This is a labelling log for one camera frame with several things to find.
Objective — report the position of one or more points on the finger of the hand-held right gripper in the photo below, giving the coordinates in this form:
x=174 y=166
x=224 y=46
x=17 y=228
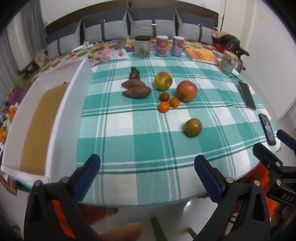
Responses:
x=286 y=136
x=266 y=156

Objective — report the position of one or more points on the can with orange label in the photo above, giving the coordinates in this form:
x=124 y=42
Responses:
x=161 y=45

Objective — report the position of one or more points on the brown green round fruit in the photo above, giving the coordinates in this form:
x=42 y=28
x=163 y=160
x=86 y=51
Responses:
x=193 y=127

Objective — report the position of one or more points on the person's orange-clad leg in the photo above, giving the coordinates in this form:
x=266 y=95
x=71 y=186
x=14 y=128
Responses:
x=97 y=215
x=251 y=175

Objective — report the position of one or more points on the red apple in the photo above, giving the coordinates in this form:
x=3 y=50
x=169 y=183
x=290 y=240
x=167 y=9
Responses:
x=186 y=91

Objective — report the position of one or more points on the yellow apple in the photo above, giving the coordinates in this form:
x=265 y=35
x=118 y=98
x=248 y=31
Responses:
x=163 y=80

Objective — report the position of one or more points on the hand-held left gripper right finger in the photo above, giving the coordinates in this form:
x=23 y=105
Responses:
x=209 y=178

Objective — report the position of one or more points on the dark orange tangerine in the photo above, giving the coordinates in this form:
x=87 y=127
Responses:
x=164 y=96

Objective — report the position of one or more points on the dark cloth bundle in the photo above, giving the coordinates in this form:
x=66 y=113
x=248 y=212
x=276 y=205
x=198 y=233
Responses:
x=229 y=41

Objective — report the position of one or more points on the clear plastic bag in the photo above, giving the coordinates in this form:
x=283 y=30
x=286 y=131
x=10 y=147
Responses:
x=41 y=59

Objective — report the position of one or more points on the bright orange tangerine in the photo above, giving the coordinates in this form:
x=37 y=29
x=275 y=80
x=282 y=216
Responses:
x=174 y=102
x=164 y=106

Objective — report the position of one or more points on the white power strip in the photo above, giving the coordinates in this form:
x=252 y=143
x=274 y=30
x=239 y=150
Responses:
x=78 y=48

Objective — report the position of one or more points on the pink snack packet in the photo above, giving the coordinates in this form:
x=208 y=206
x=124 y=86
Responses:
x=101 y=56

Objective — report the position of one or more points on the orange book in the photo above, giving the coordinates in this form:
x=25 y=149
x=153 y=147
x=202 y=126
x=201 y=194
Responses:
x=201 y=55

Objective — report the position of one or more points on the small jar with colourful label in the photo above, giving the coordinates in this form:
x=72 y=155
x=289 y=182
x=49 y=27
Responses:
x=228 y=62

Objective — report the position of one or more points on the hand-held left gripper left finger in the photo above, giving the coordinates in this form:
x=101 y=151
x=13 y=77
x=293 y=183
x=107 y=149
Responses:
x=89 y=176

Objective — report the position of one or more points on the clear jar with black lid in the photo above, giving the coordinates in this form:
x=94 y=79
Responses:
x=142 y=46

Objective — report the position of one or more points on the red-white can right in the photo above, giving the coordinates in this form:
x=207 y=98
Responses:
x=177 y=45

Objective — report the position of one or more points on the sweet potato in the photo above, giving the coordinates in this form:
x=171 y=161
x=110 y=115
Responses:
x=137 y=92
x=133 y=83

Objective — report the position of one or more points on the black phone with colourful case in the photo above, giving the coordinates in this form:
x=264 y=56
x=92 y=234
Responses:
x=267 y=129

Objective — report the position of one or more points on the white box with brown liner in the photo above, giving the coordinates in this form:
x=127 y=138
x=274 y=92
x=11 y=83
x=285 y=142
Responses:
x=34 y=120

